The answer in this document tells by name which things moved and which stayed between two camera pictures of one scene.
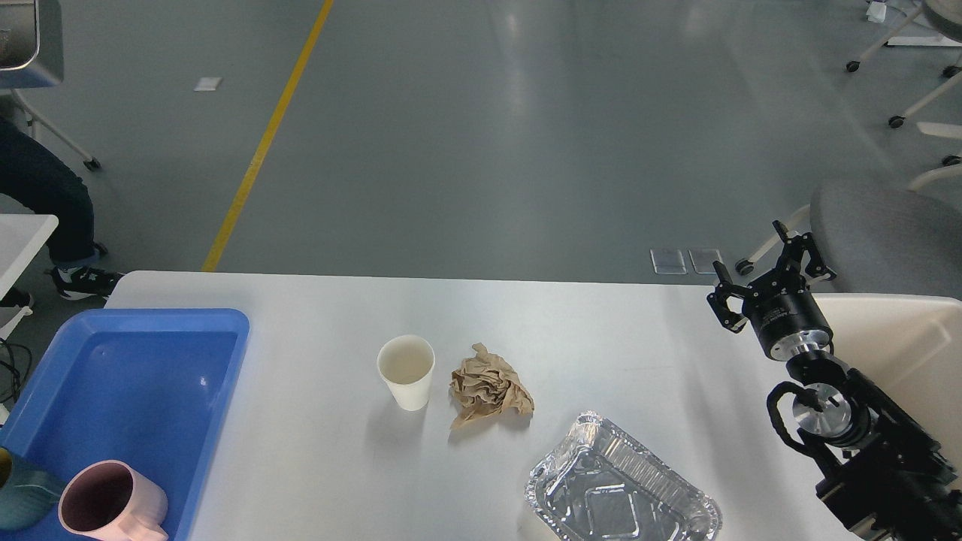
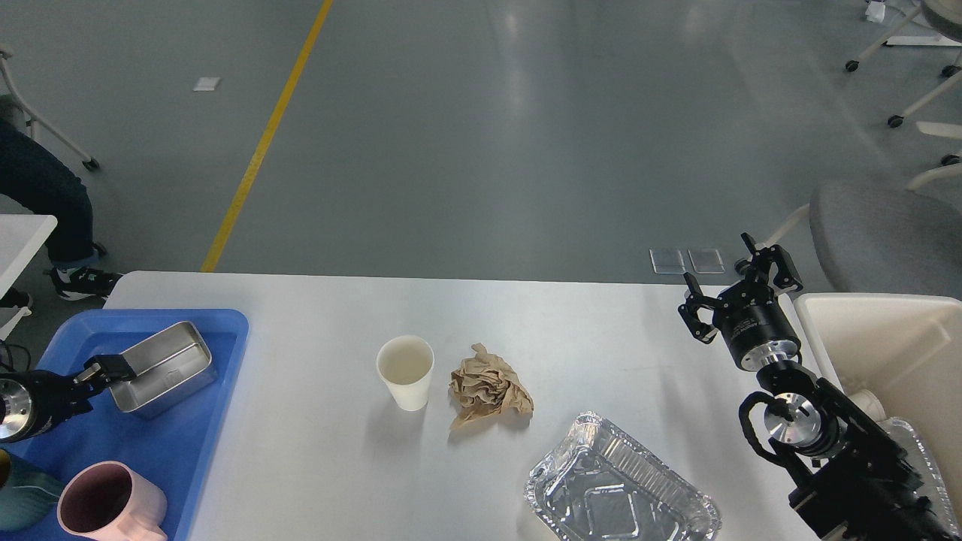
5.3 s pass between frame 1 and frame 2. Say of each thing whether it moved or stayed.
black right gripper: moved
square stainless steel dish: moved
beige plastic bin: stayed
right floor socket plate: stayed
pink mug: stayed
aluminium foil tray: stayed
